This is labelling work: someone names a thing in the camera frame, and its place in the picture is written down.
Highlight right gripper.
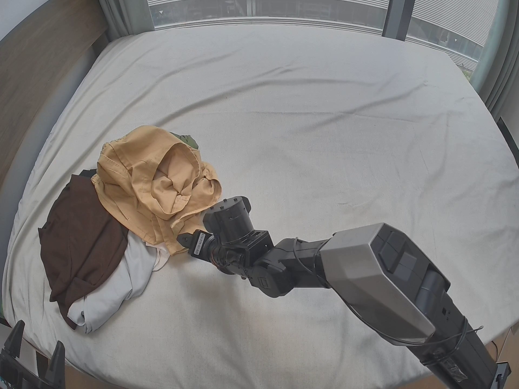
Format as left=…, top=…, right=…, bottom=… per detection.
left=190, top=229, right=228, bottom=266

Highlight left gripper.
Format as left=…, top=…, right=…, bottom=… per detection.
left=0, top=320, right=66, bottom=389

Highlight tan shorts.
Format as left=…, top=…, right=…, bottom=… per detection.
left=90, top=125, right=224, bottom=257

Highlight bed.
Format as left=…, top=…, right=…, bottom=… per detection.
left=0, top=0, right=519, bottom=389

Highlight pale grey garment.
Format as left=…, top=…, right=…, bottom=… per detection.
left=66, top=233, right=161, bottom=336

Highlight green garment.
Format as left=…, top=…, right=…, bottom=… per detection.
left=170, top=132, right=200, bottom=152

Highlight brown garment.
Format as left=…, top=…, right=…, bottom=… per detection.
left=38, top=173, right=130, bottom=331

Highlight grey-green curtain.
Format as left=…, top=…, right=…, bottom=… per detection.
left=470, top=0, right=519, bottom=122
left=75, top=0, right=157, bottom=39

